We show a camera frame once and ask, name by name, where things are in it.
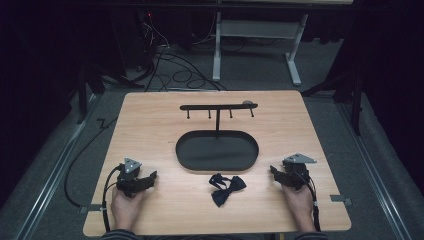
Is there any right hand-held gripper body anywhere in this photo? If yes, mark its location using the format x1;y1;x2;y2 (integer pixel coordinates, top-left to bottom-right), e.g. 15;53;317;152
279;152;318;192

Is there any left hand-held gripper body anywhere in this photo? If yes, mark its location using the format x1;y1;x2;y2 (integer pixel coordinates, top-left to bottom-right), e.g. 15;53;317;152
115;157;150;199

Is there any black bow tie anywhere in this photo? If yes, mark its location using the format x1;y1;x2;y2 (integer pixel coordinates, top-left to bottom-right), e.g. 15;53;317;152
208;173;248;208

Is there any black hook stand with tray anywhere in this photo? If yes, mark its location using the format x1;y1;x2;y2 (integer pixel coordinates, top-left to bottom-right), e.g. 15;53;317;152
175;100;260;173

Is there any person's left hand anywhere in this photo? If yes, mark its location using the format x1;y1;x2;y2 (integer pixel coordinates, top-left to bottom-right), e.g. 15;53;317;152
110;185;147;232

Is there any person's right hand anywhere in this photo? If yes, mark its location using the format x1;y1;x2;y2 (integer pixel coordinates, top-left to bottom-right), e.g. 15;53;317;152
282;183;317;233

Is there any person's left striped sleeve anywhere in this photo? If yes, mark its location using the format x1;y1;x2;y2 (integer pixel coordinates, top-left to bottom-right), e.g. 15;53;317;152
100;228;144;240

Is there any person's striped sleeve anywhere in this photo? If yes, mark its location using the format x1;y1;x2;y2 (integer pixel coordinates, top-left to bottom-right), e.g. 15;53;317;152
293;231;329;240
100;228;144;240

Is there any person's right striped sleeve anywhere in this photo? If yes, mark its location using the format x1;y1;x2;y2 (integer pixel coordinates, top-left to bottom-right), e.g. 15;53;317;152
293;231;329;240

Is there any black stand leg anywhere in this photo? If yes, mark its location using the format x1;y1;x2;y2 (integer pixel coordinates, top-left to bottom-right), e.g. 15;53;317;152
301;71;364;136
75;63;145;125

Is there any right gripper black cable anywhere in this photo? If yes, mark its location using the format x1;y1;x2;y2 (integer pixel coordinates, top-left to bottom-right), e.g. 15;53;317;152
293;170;322;233

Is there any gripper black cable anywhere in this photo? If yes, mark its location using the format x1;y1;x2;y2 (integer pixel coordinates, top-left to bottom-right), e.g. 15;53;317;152
293;170;322;233
101;163;125;233

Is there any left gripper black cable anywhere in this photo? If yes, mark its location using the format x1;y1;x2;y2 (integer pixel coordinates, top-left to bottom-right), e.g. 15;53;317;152
101;163;125;233

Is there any grey table clamp bracket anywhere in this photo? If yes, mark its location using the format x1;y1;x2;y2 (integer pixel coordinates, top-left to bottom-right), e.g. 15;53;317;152
329;194;353;207
79;203;107;214

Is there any black floor cable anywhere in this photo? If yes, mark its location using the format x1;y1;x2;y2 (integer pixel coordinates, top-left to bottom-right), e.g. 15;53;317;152
63;116;118;208

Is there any tangle of black floor cables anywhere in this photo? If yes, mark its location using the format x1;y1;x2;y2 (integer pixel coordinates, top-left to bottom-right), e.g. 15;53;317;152
134;13;228;92

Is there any white metal desk frame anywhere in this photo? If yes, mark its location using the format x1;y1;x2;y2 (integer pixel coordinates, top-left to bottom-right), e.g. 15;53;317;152
212;11;309;87

